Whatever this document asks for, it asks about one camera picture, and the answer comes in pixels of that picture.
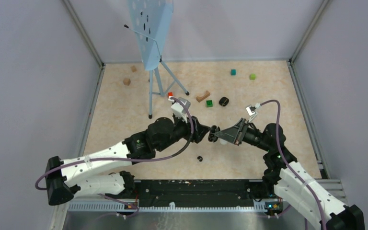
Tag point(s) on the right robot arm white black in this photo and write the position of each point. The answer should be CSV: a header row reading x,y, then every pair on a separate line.
x,y
286,178

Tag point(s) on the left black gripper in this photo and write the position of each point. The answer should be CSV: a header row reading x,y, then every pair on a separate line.
x,y
199,130

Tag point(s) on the aluminium rail frame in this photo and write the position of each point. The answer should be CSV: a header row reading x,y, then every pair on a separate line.
x,y
128,208

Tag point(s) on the green lego brick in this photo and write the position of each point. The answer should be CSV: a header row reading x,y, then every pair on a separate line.
x,y
209,103

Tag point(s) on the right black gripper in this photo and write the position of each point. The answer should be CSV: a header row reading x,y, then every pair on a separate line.
x,y
235,134

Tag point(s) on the light blue music stand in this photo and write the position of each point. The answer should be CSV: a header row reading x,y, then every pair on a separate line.
x,y
151,20

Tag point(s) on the black earbud charging case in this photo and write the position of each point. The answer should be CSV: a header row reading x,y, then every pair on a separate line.
x,y
224,101

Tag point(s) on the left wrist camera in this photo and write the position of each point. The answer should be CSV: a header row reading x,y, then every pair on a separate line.
x,y
178,110

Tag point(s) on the wooden cube near stand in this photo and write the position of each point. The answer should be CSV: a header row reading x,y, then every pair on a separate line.
x,y
126,81

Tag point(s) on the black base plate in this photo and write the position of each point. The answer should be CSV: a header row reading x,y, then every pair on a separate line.
x,y
197,193

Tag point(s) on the lime green cube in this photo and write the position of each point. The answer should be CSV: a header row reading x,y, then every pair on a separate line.
x,y
252,76

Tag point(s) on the white charging case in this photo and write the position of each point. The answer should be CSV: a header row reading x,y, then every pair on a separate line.
x,y
223,142

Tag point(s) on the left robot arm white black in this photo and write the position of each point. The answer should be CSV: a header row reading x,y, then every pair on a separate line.
x,y
67,179

